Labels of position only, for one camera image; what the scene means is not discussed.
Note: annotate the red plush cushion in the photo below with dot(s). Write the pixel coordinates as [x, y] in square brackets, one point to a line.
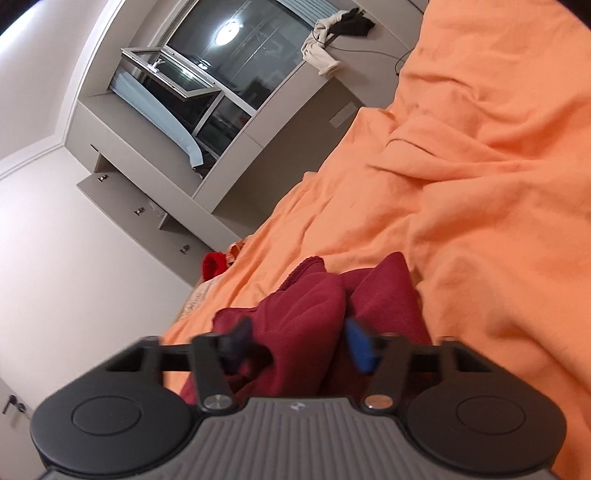
[214, 265]

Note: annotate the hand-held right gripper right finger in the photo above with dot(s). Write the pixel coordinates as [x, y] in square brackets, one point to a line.
[362, 349]

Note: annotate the floral pillow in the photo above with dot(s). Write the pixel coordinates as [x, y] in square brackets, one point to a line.
[196, 300]

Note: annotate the grey built-in cabinet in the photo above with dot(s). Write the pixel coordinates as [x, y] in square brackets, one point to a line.
[231, 184]

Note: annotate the white wall socket plate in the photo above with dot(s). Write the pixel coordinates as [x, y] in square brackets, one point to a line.
[343, 116]

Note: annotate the orange pillow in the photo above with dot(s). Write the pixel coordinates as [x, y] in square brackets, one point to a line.
[235, 251]

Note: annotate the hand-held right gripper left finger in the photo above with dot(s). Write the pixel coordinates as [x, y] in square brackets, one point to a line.
[238, 345]

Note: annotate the window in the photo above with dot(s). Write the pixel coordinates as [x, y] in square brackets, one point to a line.
[258, 60]

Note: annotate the orange blanket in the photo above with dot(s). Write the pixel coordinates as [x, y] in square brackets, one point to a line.
[485, 184]

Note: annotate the light blue window blind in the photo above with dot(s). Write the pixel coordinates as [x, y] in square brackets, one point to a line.
[157, 115]

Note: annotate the dark red knit sweater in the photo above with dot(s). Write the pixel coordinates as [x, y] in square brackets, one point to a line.
[304, 323]

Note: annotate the black garment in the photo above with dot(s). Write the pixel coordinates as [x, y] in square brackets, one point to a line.
[351, 23]

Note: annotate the white garment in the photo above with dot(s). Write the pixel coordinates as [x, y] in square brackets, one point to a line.
[318, 55]

